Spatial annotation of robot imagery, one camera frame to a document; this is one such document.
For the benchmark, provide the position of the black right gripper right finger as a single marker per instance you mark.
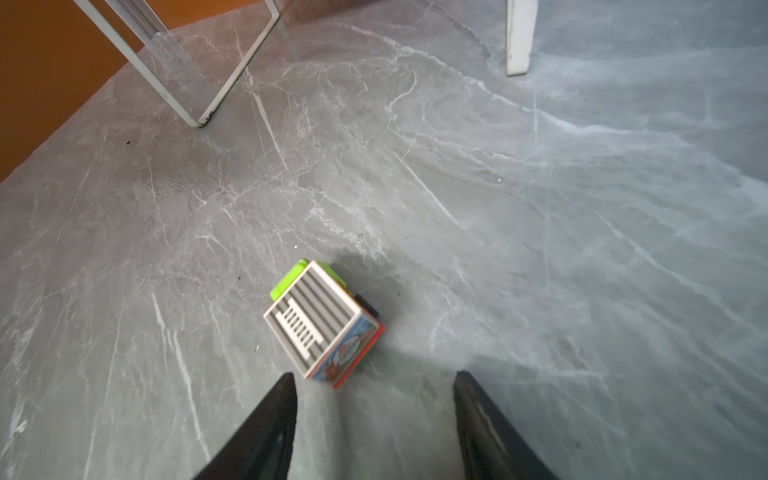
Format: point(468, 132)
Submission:
point(491, 448)

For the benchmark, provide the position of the yellow multicolour toy car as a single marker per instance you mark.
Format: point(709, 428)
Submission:
point(323, 327)

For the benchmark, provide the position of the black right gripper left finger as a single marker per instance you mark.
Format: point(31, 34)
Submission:
point(262, 446)

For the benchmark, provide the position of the white frame wooden shelf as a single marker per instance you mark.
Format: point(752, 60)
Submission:
point(142, 20)

